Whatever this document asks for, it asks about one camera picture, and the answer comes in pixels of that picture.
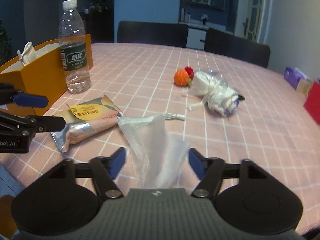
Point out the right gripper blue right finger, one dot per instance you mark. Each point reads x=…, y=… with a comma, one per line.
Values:
x=209, y=171

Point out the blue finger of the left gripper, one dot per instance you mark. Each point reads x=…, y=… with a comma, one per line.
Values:
x=10, y=123
x=9, y=94

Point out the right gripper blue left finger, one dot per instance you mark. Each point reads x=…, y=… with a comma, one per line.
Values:
x=105, y=171

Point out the yellow pink snack packet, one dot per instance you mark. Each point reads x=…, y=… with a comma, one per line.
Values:
x=86, y=120

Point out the white mesh drawstring pouch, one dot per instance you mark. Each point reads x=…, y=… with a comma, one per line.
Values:
x=157, y=156

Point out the orange cardboard box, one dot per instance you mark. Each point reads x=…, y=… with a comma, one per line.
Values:
x=44, y=76

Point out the white cloth in box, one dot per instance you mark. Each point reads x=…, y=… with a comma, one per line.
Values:
x=28, y=55

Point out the pink checked tablecloth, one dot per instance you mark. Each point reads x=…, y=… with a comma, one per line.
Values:
x=270, y=126

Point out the white ribbon-tied wrapped bundle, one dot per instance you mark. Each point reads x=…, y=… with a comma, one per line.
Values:
x=215, y=93

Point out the clear plastic water bottle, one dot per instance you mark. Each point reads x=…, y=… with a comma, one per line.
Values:
x=73, y=48

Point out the orange crochet ball toy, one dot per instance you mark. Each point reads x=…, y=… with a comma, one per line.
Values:
x=184, y=77

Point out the red container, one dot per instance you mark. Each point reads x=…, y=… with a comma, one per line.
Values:
x=312, y=103

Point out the purple tissue pack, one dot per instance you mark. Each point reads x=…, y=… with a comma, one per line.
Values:
x=300, y=82

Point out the right black chair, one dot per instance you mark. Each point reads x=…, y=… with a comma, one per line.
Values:
x=225, y=44

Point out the black chair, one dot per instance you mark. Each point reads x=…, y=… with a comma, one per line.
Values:
x=225, y=44
x=165, y=34

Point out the white cabinet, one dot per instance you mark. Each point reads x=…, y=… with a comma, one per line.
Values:
x=197, y=34

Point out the left black chair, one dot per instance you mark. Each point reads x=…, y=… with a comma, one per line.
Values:
x=165, y=34

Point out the white glass-panel door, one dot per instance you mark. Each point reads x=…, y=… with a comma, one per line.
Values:
x=253, y=19

